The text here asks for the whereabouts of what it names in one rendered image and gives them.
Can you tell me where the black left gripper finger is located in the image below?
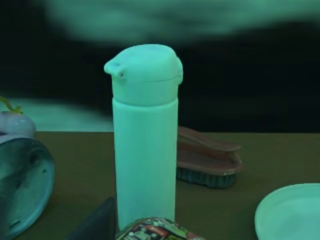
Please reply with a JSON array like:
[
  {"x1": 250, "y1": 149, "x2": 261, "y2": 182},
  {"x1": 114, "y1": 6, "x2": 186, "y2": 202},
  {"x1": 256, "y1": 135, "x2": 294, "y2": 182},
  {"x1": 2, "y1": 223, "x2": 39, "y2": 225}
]
[{"x1": 65, "y1": 196, "x2": 119, "y2": 240}]

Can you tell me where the white flip-lid water bottle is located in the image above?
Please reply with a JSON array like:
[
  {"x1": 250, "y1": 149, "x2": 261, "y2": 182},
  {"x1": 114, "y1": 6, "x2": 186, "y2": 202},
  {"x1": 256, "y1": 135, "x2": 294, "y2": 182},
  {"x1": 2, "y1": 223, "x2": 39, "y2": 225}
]
[{"x1": 103, "y1": 43, "x2": 184, "y2": 231}]

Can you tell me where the brown scrubbing brush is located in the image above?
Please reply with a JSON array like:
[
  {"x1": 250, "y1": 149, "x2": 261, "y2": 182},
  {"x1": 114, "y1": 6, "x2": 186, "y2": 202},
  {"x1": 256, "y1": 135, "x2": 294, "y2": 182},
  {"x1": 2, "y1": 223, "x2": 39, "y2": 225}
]
[{"x1": 176, "y1": 125, "x2": 243, "y2": 190}]

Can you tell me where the purple toy eggplant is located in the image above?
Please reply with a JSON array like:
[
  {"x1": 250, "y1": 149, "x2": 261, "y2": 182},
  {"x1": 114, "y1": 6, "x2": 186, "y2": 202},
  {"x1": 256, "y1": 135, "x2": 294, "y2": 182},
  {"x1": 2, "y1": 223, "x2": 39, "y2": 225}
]
[{"x1": 0, "y1": 96, "x2": 37, "y2": 139}]

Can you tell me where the white plate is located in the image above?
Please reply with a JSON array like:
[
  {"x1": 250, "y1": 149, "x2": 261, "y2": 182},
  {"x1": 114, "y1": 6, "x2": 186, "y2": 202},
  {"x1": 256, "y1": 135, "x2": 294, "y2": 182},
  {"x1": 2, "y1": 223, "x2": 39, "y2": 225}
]
[{"x1": 254, "y1": 182, "x2": 320, "y2": 240}]

